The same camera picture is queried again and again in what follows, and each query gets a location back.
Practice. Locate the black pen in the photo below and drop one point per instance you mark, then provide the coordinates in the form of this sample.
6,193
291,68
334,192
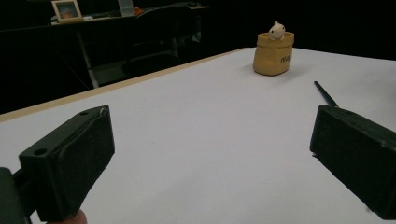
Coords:
325,94

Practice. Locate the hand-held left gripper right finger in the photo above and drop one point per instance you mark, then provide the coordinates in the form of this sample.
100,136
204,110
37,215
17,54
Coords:
358,152

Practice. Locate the white table cover sheet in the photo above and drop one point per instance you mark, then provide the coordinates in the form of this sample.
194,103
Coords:
202,130

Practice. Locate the yellow pen holder with figurine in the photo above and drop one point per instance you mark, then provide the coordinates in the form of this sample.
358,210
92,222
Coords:
272,57

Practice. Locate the small orange item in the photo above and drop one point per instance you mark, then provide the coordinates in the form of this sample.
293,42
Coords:
138,11

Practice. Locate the white translucent container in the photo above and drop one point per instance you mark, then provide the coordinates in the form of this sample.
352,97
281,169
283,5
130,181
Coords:
125,7

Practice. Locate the framed picture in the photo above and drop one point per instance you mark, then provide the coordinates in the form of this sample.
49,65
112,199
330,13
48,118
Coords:
67,11

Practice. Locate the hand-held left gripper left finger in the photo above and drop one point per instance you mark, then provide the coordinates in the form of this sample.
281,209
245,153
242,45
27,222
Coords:
71,161

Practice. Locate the wooden desk with white legs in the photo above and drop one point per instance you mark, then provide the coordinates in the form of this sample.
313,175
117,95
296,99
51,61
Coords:
90,62

